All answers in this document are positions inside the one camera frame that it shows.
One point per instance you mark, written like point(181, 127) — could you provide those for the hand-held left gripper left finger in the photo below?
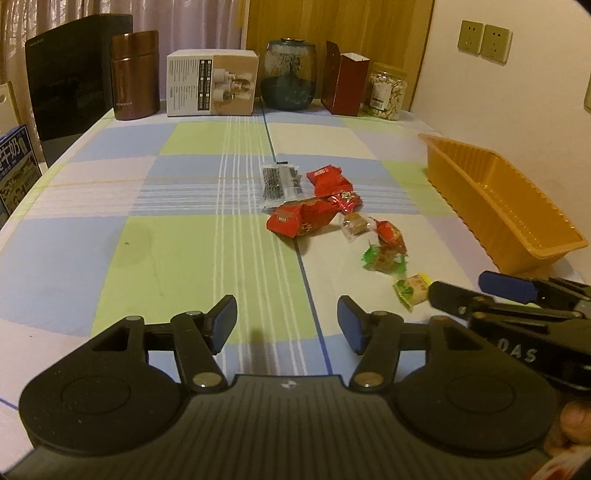
point(224, 323)

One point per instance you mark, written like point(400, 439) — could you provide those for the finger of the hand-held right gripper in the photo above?
point(505, 286)
point(455, 297)

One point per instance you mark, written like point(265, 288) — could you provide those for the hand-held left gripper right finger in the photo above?
point(351, 325)

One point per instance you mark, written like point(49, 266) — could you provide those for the yellow green candy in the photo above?
point(412, 288)

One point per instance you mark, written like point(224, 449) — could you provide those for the orange plastic tray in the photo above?
point(503, 203)

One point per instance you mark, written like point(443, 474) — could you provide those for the small red candy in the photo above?
point(391, 234)

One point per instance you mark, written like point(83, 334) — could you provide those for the clear brown candy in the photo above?
point(356, 225)

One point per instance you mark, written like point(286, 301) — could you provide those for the large red snack packet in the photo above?
point(300, 217)

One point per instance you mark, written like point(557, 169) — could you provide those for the patterned red snack packet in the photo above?
point(346, 201)

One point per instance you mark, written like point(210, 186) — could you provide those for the plain red snack packet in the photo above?
point(328, 181)

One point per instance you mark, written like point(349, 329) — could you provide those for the black snack packet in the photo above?
point(280, 184)

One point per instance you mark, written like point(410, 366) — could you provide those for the person's right hand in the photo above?
point(575, 427)

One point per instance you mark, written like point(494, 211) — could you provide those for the checkered tablecloth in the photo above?
point(161, 230)

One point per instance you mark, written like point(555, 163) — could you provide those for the red white cloth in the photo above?
point(563, 468)

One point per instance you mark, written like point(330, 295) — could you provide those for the beige data outlet plate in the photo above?
point(588, 94)

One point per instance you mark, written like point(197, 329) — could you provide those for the plastic jar of nuts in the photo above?
point(385, 94)

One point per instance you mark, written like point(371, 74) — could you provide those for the open red carton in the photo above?
point(348, 85)

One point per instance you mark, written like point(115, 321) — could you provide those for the white printed box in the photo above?
point(203, 83)

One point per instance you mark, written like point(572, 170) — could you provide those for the dark glass jar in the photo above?
point(288, 78)

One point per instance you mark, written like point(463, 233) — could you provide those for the blue printed box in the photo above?
point(16, 170)

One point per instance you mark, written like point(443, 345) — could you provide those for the brown metal canister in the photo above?
point(134, 78)

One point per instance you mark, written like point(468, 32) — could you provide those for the black chair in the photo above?
point(69, 83)

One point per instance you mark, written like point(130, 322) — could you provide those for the yellow curtain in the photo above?
point(337, 21)

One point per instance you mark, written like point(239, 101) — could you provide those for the pink curtain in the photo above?
point(184, 23)

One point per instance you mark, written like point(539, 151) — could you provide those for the white plastic object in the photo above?
point(7, 108)

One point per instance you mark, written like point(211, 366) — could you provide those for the beige wall socket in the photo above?
point(496, 44)
point(470, 36)

